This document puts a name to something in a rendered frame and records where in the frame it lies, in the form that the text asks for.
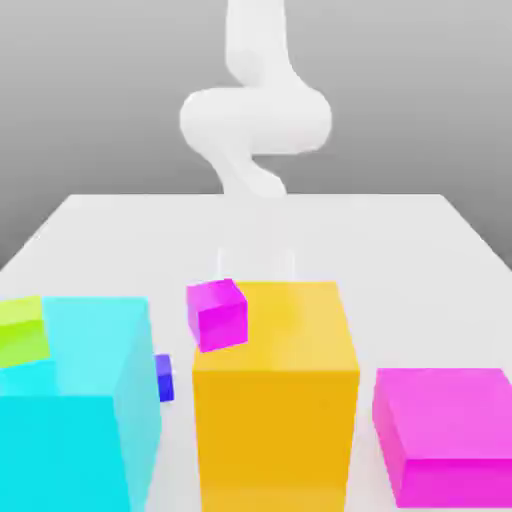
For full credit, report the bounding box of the small lime green cube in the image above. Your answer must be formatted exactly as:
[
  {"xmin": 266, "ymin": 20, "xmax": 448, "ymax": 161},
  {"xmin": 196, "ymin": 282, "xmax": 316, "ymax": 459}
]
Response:
[{"xmin": 0, "ymin": 294, "xmax": 52, "ymax": 369}]

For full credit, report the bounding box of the large magenta box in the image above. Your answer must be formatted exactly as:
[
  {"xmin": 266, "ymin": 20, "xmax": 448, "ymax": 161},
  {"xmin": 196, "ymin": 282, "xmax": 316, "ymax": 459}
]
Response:
[{"xmin": 371, "ymin": 367, "xmax": 512, "ymax": 510}]

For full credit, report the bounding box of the large cyan box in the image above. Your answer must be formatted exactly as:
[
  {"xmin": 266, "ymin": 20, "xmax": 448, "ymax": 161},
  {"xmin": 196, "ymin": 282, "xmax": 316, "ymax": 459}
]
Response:
[{"xmin": 0, "ymin": 296, "xmax": 163, "ymax": 512}]

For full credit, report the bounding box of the small magenta cube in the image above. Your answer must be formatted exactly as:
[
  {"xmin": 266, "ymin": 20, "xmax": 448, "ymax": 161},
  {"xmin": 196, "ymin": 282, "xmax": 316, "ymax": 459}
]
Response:
[{"xmin": 185, "ymin": 277, "xmax": 250, "ymax": 354}]

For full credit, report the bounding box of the large orange box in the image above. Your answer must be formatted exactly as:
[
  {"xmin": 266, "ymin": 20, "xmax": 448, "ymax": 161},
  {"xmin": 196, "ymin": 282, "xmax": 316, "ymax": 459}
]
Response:
[{"xmin": 191, "ymin": 280, "xmax": 361, "ymax": 512}]

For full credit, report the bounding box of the small blue cube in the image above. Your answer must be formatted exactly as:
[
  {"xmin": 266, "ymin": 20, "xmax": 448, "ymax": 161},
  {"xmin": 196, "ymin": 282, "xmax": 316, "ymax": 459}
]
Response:
[{"xmin": 154, "ymin": 353, "xmax": 176, "ymax": 404}]

